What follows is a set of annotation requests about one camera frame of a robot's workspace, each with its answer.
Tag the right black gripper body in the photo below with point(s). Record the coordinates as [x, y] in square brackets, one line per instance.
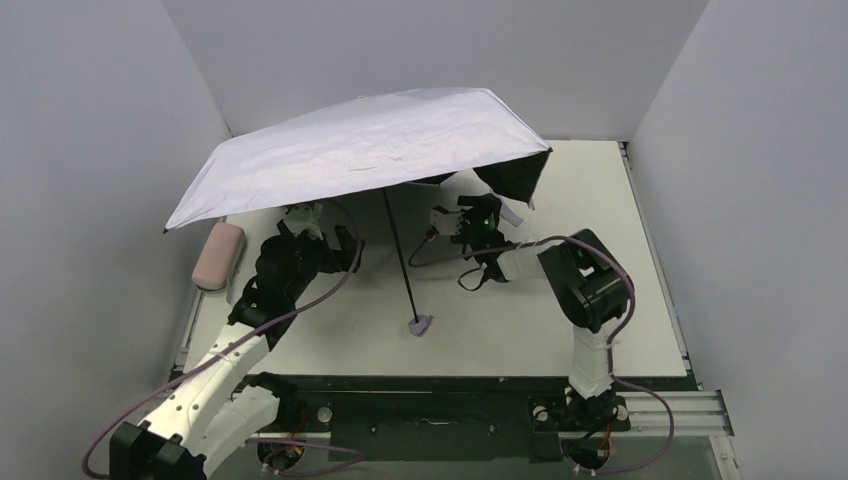
[473, 208]

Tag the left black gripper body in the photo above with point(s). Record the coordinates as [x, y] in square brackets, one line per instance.
[339, 246]

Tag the pink zippered umbrella case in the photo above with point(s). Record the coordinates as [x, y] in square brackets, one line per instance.
[219, 257]

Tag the purple umbrella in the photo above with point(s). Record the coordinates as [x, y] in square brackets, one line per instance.
[359, 145]

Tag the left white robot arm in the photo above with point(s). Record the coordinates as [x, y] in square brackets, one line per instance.
[192, 431]

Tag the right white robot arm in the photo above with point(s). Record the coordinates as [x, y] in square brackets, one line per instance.
[588, 283]

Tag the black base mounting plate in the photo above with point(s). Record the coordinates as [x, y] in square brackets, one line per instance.
[419, 418]

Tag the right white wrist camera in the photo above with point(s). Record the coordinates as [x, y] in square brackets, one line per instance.
[446, 223]

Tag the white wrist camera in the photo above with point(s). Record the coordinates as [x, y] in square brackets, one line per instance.
[446, 223]
[304, 218]

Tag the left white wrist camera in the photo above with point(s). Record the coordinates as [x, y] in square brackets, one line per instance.
[304, 218]

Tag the aluminium rail frame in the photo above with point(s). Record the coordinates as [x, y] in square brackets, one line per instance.
[657, 422]

